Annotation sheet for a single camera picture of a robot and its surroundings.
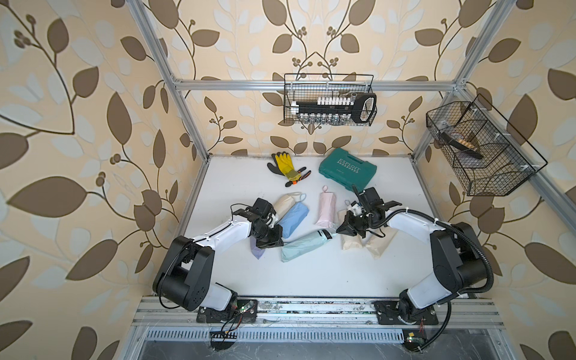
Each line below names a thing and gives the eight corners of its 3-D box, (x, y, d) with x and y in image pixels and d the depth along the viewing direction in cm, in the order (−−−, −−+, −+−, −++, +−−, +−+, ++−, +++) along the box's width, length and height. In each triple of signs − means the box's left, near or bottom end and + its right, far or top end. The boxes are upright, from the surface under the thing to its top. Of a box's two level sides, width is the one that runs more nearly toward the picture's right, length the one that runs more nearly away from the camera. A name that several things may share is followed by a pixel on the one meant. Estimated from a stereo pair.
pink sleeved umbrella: (315, 225, 96) (315, 222, 94) (321, 188, 109) (321, 185, 107) (333, 228, 96) (334, 225, 93) (337, 191, 108) (338, 187, 106)
